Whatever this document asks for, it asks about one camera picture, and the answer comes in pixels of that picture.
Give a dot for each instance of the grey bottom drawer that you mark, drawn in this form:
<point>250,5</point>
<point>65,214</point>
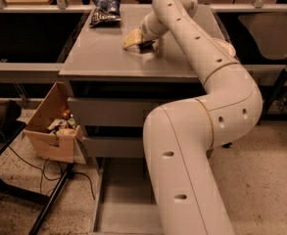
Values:
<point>125,202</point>

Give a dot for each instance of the grey top drawer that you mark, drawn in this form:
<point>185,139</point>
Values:
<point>112,112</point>

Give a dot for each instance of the grey drawer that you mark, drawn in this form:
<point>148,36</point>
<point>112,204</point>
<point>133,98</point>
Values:
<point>114,147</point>
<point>112,112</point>
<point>125,202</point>

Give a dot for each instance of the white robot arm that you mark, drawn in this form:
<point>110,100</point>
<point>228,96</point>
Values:
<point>178,135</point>

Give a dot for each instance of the black stand leg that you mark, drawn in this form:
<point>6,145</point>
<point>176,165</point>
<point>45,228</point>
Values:
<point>227,145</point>

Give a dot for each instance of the grey middle drawer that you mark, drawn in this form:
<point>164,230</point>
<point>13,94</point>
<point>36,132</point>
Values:
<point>114,147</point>

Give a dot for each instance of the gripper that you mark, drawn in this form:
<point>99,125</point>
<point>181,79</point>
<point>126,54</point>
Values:
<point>147,29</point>

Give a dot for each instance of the grey drawer cabinet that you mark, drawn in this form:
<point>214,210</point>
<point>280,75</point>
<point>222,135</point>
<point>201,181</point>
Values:
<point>98,67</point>

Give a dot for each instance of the dark chocolate rxbar wrapper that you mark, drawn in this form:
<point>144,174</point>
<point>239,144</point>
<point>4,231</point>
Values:
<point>146,45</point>

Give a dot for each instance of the snack items in box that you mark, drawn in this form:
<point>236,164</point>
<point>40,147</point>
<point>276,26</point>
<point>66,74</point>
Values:
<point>63,125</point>

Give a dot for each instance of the blue chip bag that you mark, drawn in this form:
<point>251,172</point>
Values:
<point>105,12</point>

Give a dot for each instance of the white paper bowl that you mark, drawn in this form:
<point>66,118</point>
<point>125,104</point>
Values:
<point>227,47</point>

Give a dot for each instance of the cardboard box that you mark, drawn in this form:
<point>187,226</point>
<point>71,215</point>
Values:
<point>65,148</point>

